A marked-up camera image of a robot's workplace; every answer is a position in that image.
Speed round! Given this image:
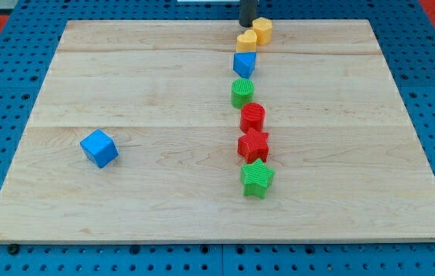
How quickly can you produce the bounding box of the yellow hexagon block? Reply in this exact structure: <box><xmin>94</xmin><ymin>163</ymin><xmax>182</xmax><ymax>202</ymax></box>
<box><xmin>252</xmin><ymin>18</ymin><xmax>273</xmax><ymax>45</ymax></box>

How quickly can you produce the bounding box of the red star block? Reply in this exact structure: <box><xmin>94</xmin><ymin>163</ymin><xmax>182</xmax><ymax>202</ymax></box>
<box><xmin>237</xmin><ymin>128</ymin><xmax>269</xmax><ymax>164</ymax></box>

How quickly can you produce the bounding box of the red cylinder block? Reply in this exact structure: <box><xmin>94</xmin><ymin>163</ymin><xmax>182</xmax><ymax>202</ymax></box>
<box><xmin>239</xmin><ymin>103</ymin><xmax>265</xmax><ymax>133</ymax></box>

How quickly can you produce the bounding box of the green star block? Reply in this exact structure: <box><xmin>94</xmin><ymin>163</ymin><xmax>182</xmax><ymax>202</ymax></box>
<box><xmin>240</xmin><ymin>159</ymin><xmax>275</xmax><ymax>199</ymax></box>

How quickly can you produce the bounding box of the green cylinder block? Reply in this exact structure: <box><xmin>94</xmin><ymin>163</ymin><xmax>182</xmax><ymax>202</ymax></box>
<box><xmin>231</xmin><ymin>78</ymin><xmax>255</xmax><ymax>109</ymax></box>

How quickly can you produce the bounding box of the light wooden board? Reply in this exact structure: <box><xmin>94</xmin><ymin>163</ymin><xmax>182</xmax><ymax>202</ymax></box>
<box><xmin>0</xmin><ymin>20</ymin><xmax>435</xmax><ymax>245</ymax></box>

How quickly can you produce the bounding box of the blue triangle block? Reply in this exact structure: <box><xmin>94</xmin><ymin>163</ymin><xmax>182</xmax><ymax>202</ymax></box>
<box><xmin>233</xmin><ymin>51</ymin><xmax>257</xmax><ymax>79</ymax></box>

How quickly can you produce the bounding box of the yellow heart block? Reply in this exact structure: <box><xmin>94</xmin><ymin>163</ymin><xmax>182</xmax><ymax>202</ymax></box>
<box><xmin>236</xmin><ymin>29</ymin><xmax>257</xmax><ymax>53</ymax></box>

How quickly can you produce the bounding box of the blue cube block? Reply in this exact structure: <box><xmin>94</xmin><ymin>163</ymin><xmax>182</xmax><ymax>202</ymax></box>
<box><xmin>80</xmin><ymin>129</ymin><xmax>119</xmax><ymax>169</ymax></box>

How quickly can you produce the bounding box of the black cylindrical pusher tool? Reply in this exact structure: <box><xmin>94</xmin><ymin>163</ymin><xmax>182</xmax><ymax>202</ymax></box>
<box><xmin>239</xmin><ymin>0</ymin><xmax>258</xmax><ymax>28</ymax></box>

